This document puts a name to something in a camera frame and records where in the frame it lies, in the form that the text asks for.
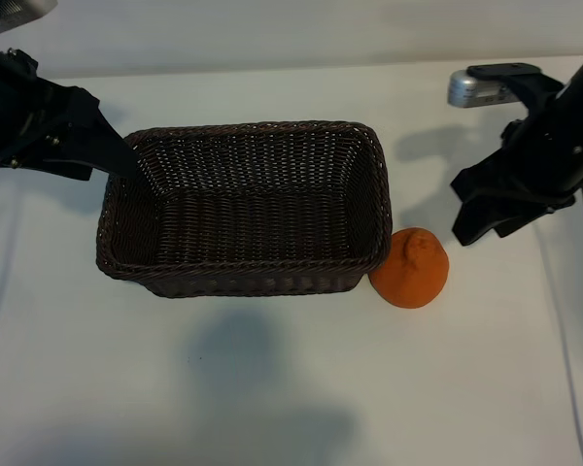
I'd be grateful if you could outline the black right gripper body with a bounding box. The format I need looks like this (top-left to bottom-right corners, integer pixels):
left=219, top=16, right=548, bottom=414
left=502, top=91, right=583, bottom=209

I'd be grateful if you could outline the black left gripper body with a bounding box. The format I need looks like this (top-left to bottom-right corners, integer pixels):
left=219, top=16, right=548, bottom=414
left=0, top=46, right=96, bottom=182

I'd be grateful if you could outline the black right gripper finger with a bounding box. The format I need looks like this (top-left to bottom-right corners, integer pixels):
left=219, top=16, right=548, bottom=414
left=450, top=150, right=531, bottom=203
left=452, top=193, right=575, bottom=248

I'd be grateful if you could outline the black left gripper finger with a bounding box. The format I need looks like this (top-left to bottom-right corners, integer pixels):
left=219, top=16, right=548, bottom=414
left=70, top=86, right=102, bottom=126
left=70, top=115, right=143, bottom=177

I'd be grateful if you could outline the orange soft toy fruit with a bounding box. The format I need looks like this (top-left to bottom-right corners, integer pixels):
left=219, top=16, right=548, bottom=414
left=368, top=226, right=451, bottom=309

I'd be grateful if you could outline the dark brown woven basket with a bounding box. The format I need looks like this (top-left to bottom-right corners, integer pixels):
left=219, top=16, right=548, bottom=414
left=95, top=119, right=394, bottom=299

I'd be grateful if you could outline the black right camera mount bracket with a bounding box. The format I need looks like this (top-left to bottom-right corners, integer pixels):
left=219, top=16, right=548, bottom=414
left=467, top=64, right=565, bottom=116

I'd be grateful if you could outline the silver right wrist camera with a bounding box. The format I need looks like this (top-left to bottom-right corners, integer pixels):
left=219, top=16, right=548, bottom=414
left=447, top=69, right=522, bottom=108

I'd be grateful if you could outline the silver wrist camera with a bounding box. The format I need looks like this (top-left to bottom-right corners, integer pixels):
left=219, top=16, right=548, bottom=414
left=0, top=0, right=59, bottom=38
left=447, top=69, right=522, bottom=108

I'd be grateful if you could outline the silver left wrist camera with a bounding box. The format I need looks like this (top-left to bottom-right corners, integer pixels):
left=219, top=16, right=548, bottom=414
left=0, top=0, right=59, bottom=38

